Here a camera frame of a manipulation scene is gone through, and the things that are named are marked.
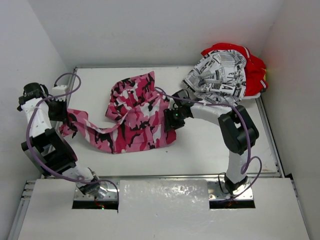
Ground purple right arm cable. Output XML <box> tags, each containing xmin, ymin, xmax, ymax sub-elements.
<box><xmin>153</xmin><ymin>86</ymin><xmax>263</xmax><ymax>201</ymax></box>

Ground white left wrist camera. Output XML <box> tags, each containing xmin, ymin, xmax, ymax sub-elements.
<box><xmin>51</xmin><ymin>85</ymin><xmax>69</xmax><ymax>96</ymax></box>

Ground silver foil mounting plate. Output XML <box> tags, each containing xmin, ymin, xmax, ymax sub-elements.
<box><xmin>72</xmin><ymin>174</ymin><xmax>255</xmax><ymax>211</ymax></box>

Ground pink camouflage trousers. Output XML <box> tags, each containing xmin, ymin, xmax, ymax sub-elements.
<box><xmin>59</xmin><ymin>71</ymin><xmax>177</xmax><ymax>154</ymax></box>

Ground newspaper print white trousers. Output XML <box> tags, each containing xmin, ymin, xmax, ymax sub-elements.
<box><xmin>182</xmin><ymin>49</ymin><xmax>247</xmax><ymax>107</ymax></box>

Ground red trousers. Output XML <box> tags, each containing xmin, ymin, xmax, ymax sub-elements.
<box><xmin>201</xmin><ymin>42</ymin><xmax>269</xmax><ymax>97</ymax></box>

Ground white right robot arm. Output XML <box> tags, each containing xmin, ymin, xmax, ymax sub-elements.
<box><xmin>163</xmin><ymin>89</ymin><xmax>260</xmax><ymax>195</ymax></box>

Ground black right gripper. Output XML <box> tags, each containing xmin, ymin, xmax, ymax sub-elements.
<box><xmin>164</xmin><ymin>107</ymin><xmax>186</xmax><ymax>132</ymax></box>

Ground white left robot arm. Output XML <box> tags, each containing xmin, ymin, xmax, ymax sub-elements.
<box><xmin>17</xmin><ymin>82</ymin><xmax>101</xmax><ymax>198</ymax></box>

